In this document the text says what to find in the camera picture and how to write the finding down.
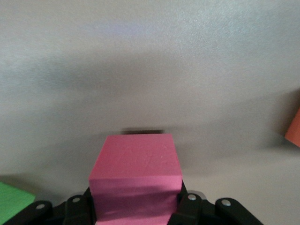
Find orange foam cube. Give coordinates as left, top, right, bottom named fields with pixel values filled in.
left=285, top=105, right=300, bottom=148

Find green foam cube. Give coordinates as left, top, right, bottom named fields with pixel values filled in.
left=0, top=181, right=36, bottom=221

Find red foam cube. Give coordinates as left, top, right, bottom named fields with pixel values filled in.
left=88, top=134, right=183, bottom=225

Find large table cover sheet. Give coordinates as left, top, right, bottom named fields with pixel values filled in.
left=0, top=0, right=300, bottom=225

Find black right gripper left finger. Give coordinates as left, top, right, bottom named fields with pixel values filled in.
left=62, top=187, right=97, bottom=225

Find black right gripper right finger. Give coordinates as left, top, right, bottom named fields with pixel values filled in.
left=169, top=180, right=203, bottom=225

